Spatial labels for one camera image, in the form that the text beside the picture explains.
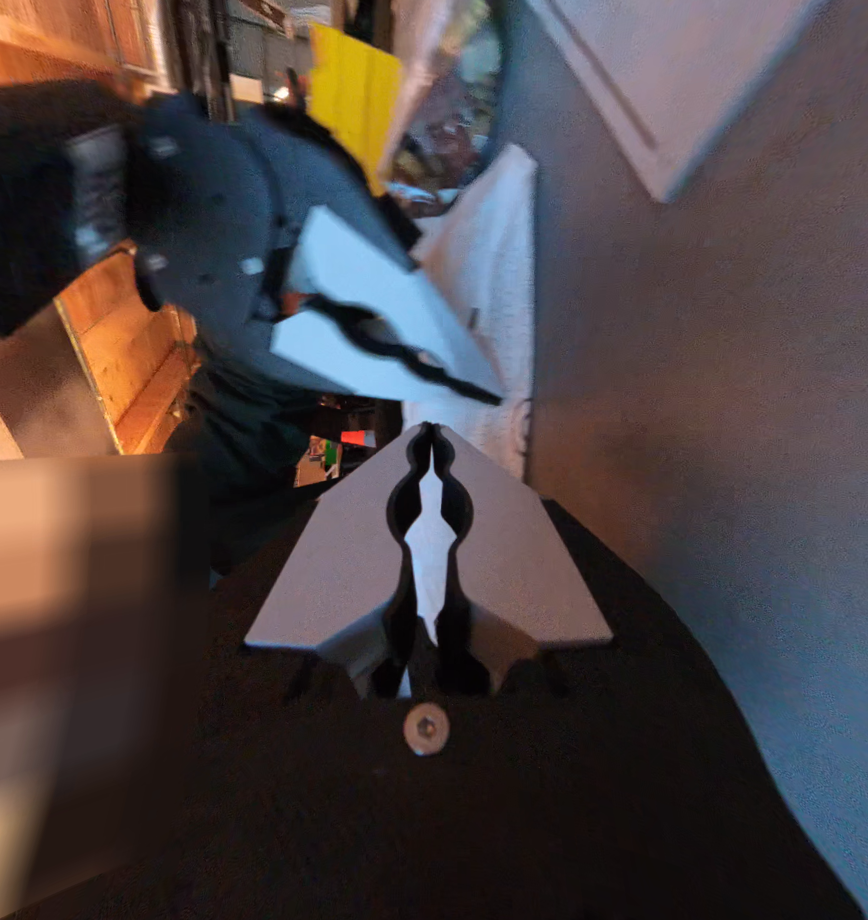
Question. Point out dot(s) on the yellow plastic bin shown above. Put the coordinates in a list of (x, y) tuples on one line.
[(355, 93)]

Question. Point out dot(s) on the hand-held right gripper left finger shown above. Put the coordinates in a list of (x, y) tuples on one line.
[(326, 575)]

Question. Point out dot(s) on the large white paper bag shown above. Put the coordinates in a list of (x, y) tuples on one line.
[(491, 237)]

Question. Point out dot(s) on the pile of small toy bricks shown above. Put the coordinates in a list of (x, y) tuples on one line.
[(448, 154)]

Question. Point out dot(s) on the orange floor tape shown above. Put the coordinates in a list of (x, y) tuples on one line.
[(355, 438)]

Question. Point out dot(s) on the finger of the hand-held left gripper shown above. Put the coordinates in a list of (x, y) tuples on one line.
[(333, 359), (376, 280)]

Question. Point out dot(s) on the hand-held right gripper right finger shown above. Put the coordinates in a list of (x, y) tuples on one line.
[(527, 575)]

